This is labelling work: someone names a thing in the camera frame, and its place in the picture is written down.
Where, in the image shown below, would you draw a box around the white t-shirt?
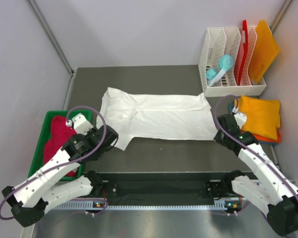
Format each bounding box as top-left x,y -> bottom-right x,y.
100,87 -> 218,151

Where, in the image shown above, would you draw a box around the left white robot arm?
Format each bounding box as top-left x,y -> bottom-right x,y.
2,125 -> 119,227

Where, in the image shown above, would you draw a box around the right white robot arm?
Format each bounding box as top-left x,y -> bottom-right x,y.
214,114 -> 298,236

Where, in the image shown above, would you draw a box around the blue folded t-shirt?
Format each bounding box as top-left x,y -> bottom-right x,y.
228,102 -> 235,114

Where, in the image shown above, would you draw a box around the magenta t-shirt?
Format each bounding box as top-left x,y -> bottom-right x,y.
43,116 -> 76,164

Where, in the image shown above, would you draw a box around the green plastic bin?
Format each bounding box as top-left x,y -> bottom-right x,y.
27,110 -> 93,181

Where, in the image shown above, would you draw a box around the yellow folded t-shirt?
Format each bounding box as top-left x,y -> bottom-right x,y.
234,96 -> 281,130

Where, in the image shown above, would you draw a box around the orange folded t-shirt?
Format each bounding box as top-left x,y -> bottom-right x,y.
241,128 -> 282,144

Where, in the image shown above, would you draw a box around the white file organizer rack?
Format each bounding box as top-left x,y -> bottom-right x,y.
198,27 -> 266,97

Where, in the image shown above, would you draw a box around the red folder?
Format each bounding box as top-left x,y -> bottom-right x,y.
234,20 -> 248,86

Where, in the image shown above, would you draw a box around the orange folder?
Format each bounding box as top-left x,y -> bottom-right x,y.
248,20 -> 280,84

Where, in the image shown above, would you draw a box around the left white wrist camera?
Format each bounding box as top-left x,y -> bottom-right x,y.
66,113 -> 94,135

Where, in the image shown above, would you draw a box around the grey slotted cable duct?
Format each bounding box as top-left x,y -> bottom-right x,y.
59,199 -> 239,211

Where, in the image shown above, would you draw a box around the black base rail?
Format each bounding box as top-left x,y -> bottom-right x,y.
94,172 -> 253,206

